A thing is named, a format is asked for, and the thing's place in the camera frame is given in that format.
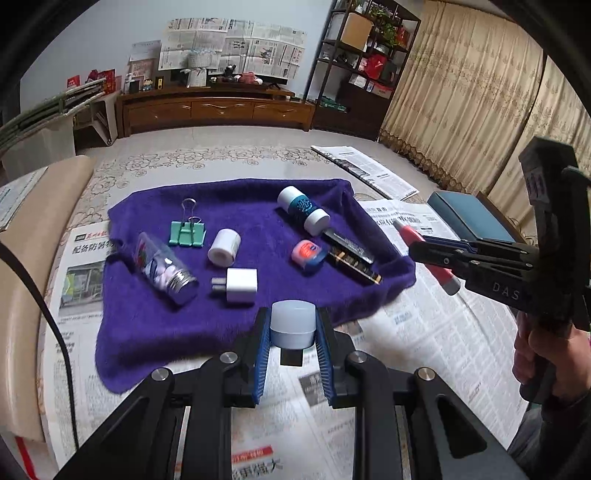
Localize clear pill bottle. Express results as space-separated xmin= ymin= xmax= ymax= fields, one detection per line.
xmin=133 ymin=232 xmax=199 ymax=306

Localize paper sheet on bench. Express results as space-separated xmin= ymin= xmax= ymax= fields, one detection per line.
xmin=0 ymin=167 xmax=47 ymax=231

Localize newspapers on wall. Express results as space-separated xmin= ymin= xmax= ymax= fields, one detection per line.
xmin=158 ymin=17 xmax=307 ymax=80

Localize purple towel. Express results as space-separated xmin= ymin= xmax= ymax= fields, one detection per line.
xmin=95 ymin=179 xmax=416 ymax=394

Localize large open newspaper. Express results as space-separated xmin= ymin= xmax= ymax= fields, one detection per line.
xmin=40 ymin=223 xmax=527 ymax=479

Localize black cosmetic tube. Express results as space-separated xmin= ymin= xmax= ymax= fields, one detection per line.
xmin=322 ymin=228 xmax=375 ymax=265

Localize small red blue vaseline jar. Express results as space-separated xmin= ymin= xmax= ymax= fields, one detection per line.
xmin=290 ymin=240 xmax=328 ymax=275

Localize folded cardboard stack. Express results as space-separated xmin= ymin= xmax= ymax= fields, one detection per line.
xmin=1 ymin=78 xmax=105 ymax=153

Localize beige low bench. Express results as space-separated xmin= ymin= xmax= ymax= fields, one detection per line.
xmin=0 ymin=155 xmax=96 ymax=444

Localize black cable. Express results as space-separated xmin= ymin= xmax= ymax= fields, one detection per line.
xmin=0 ymin=241 xmax=80 ymax=451

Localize green binder clip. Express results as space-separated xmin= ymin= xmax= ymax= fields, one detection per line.
xmin=168 ymin=197 xmax=206 ymax=248

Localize dark metal shelf unit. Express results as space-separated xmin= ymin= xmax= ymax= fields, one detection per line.
xmin=303 ymin=0 xmax=421 ymax=140

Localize white usb charger plug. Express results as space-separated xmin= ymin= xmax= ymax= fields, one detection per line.
xmin=211 ymin=268 xmax=259 ymax=304

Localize white teal double-cap bottle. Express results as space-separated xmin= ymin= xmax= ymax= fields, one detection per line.
xmin=277 ymin=186 xmax=331 ymax=237

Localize folded newspaper far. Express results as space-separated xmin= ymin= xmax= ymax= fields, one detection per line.
xmin=311 ymin=145 xmax=419 ymax=201

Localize beige curtain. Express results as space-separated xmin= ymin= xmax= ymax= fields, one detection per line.
xmin=380 ymin=1 xmax=590 ymax=241

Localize wooden tv cabinet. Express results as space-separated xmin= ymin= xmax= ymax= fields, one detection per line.
xmin=116 ymin=84 xmax=315 ymax=137

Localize pink white pen device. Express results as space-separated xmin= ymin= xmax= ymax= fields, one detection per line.
xmin=393 ymin=219 xmax=461 ymax=296

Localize white round cap jar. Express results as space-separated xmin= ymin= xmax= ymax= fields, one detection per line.
xmin=270 ymin=300 xmax=317 ymax=350

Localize person's right hand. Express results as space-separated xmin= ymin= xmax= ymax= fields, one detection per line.
xmin=512 ymin=312 xmax=590 ymax=404

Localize white cylindrical bottle green label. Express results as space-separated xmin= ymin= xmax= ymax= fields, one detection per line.
xmin=207 ymin=228 xmax=242 ymax=268

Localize teal cushioned chair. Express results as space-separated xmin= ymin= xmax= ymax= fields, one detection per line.
xmin=428 ymin=191 xmax=514 ymax=242

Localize black gold Grand Reserve tube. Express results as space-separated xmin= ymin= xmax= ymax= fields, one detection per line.
xmin=328 ymin=247 xmax=383 ymax=286

